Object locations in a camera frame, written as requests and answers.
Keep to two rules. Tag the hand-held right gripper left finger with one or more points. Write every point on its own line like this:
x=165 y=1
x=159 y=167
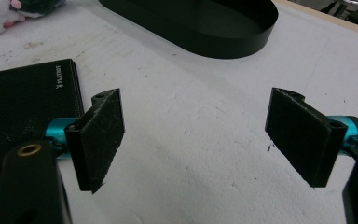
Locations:
x=96 y=140

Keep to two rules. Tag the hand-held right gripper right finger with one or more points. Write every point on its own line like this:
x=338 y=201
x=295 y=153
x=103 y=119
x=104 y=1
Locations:
x=304 y=137

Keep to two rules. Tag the black flat box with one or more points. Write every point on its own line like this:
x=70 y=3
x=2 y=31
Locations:
x=21 y=109

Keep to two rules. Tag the black oval tray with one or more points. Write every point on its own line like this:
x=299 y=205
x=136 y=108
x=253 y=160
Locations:
x=205 y=21

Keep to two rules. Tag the white plush toy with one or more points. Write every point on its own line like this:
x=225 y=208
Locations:
x=0 y=14

